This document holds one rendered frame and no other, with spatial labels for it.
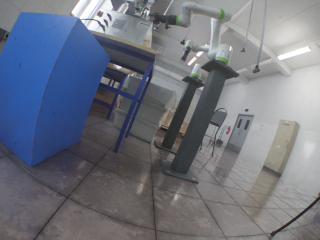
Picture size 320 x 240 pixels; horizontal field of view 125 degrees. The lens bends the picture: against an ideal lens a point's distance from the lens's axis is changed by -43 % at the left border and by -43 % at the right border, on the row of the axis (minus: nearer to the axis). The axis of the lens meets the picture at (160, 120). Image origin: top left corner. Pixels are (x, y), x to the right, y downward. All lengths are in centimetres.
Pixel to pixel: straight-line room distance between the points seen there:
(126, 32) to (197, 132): 93
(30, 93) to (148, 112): 141
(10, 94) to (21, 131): 16
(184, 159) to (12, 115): 112
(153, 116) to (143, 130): 21
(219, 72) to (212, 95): 20
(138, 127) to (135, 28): 113
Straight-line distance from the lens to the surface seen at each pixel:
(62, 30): 60
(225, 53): 130
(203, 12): 137
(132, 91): 183
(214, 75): 119
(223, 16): 149
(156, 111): 175
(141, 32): 117
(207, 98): 114
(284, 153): 560
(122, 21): 125
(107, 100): 283
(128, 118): 102
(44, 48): 62
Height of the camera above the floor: 39
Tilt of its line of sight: 3 degrees down
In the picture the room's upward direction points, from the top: 23 degrees clockwise
